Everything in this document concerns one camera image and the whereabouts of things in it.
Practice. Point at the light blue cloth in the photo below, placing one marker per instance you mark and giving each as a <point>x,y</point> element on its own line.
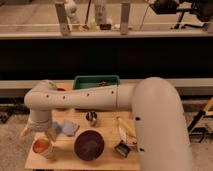
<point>69,128</point>

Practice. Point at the yellow black stand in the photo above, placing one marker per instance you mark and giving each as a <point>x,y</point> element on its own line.
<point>204,118</point>

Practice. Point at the paper cup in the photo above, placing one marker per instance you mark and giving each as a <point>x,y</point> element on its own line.
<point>49,152</point>

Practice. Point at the small metal cup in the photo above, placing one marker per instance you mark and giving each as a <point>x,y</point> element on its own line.
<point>91,117</point>

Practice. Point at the wooden board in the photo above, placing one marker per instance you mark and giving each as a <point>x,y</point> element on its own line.
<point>44,97</point>

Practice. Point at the small black box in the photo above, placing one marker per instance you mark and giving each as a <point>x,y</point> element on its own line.
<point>122,149</point>

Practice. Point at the orange apple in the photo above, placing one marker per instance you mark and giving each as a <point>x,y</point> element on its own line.
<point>40,145</point>

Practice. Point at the green plastic bin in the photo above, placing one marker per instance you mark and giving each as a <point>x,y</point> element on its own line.
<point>95,81</point>

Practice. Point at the banana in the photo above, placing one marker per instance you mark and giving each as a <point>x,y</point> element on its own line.
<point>126,132</point>

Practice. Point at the dark purple bowl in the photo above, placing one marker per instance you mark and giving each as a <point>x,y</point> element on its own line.
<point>89,145</point>

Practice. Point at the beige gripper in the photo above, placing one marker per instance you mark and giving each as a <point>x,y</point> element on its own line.
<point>40,127</point>

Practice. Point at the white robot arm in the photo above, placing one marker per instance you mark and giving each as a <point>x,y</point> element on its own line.
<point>161,130</point>

